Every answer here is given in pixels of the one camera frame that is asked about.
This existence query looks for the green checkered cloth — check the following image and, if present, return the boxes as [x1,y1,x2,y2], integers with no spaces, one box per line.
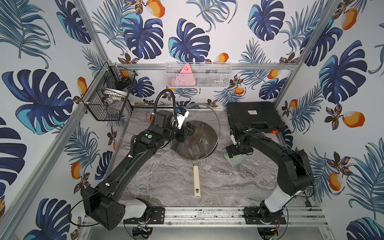
[223,151,247,167]

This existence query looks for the glass pot lid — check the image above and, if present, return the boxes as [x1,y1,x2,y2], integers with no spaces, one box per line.
[171,103,221,161]

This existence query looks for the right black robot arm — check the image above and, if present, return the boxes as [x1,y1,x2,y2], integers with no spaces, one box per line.
[226,128,314,224]

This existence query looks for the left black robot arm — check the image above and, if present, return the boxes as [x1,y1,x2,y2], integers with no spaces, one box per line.
[83,89,195,230]

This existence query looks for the black tool case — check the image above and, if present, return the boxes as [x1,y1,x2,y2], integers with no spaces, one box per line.
[226,102,285,133]

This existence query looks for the pink triangle item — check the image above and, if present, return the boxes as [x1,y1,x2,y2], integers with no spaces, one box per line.
[175,63,196,87]

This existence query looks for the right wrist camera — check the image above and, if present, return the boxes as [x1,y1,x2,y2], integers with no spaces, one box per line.
[231,134,237,145]

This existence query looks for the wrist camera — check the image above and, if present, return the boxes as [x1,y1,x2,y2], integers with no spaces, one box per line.
[231,134,237,145]
[177,108,189,130]

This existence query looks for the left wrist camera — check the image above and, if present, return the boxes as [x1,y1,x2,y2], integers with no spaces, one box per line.
[177,108,189,130]

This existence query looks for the frying pan cream handle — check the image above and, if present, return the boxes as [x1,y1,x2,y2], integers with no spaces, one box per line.
[172,119,220,199]

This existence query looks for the clear wall shelf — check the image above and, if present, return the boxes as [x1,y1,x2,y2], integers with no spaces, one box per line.
[166,63,232,88]

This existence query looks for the black wire basket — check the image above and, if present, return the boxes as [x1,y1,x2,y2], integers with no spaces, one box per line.
[82,63,138,122]

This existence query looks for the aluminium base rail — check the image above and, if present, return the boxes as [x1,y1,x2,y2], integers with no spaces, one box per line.
[101,207,329,230]

